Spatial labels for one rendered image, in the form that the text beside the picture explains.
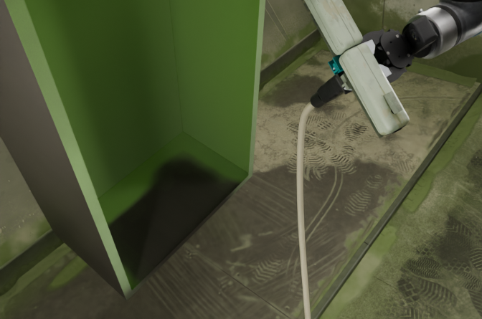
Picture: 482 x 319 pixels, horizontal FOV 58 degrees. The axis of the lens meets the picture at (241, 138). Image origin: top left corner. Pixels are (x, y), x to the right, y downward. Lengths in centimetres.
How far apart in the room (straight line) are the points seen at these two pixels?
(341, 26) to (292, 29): 225
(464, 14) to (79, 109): 99
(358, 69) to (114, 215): 104
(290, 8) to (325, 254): 175
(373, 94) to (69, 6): 76
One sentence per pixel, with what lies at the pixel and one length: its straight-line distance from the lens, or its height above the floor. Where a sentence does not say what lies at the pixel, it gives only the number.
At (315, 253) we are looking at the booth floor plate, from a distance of 187.
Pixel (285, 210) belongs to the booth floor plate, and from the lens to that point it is 202.
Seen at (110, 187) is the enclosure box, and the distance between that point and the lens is 161.
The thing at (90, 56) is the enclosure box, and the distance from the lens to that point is 126.
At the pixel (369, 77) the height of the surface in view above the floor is 118.
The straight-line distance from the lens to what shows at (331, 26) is 76.
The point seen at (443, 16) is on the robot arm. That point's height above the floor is 118.
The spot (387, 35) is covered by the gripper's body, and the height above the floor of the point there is 118.
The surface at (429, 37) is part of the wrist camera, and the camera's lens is 79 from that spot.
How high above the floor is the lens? 158
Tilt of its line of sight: 39 degrees down
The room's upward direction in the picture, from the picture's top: 10 degrees counter-clockwise
